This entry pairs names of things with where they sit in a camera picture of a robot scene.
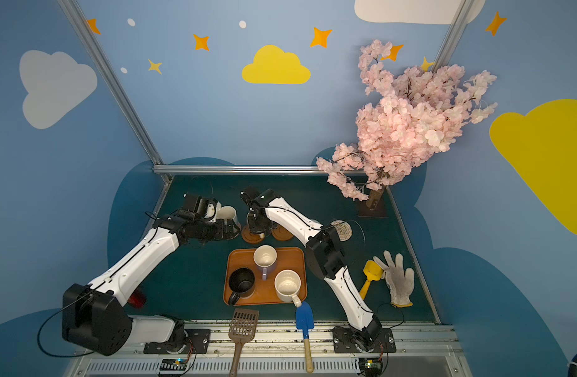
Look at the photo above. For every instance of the pink cherry blossom tree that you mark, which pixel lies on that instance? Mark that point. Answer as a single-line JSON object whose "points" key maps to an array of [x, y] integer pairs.
{"points": [[420, 114]]}

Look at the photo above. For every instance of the aluminium frame rail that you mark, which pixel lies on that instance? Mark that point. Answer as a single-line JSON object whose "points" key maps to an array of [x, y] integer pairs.
{"points": [[236, 170]]}

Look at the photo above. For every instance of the purple mug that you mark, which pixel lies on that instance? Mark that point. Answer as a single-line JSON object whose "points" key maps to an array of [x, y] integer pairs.
{"points": [[265, 258]]}

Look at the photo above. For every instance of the light blue mug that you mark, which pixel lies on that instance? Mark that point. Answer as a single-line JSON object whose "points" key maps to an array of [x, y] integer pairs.
{"points": [[228, 213]]}

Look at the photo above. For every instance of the left controller board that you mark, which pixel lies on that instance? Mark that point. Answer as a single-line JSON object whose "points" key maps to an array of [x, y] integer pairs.
{"points": [[172, 367]]}

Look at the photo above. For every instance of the red black handheld device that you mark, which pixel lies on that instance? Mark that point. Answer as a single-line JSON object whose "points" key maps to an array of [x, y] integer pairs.
{"points": [[137, 300]]}

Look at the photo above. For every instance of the tree base plate dark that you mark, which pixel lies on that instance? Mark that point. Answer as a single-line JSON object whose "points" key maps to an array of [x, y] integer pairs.
{"points": [[374, 206]]}

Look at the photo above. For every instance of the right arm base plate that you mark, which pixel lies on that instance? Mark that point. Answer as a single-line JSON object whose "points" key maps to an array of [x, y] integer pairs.
{"points": [[343, 341]]}

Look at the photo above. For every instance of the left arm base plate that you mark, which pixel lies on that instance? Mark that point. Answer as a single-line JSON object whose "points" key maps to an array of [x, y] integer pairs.
{"points": [[196, 340]]}

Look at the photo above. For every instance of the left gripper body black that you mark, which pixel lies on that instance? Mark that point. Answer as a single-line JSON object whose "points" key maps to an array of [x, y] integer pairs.
{"points": [[221, 230]]}

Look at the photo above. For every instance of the right controller board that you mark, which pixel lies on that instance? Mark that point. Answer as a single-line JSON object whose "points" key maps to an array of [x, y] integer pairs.
{"points": [[370, 368]]}

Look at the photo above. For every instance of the white work glove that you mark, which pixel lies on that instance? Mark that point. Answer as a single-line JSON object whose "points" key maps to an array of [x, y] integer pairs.
{"points": [[399, 280]]}

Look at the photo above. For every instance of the white speckled mug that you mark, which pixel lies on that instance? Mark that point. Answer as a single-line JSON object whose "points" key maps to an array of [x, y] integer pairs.
{"points": [[287, 285]]}

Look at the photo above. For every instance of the black mug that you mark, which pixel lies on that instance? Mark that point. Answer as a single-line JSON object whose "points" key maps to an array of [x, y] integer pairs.
{"points": [[242, 285]]}

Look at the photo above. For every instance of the wooden coaster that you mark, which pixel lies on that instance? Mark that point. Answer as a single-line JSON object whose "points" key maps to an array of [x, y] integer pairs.
{"points": [[250, 237], [281, 234]]}

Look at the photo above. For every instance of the blue spatula wooden handle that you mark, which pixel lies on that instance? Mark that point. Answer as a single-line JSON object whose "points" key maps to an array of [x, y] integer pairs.
{"points": [[305, 323]]}

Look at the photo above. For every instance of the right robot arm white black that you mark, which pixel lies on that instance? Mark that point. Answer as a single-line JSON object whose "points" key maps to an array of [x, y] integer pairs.
{"points": [[324, 256]]}

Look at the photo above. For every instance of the brown slotted spatula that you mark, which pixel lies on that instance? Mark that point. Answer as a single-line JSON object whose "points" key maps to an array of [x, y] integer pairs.
{"points": [[242, 330]]}

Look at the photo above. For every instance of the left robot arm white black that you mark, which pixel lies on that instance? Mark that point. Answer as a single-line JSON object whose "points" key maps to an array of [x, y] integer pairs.
{"points": [[93, 315]]}

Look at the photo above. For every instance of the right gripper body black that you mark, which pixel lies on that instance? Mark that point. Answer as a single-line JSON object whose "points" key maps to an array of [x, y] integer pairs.
{"points": [[258, 222]]}

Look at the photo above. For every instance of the controller board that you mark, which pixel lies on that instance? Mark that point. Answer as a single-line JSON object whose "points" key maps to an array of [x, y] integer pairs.
{"points": [[370, 368], [172, 367]]}

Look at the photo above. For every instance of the yellow toy shovel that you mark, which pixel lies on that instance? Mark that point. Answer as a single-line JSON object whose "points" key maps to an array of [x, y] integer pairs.
{"points": [[373, 272]]}

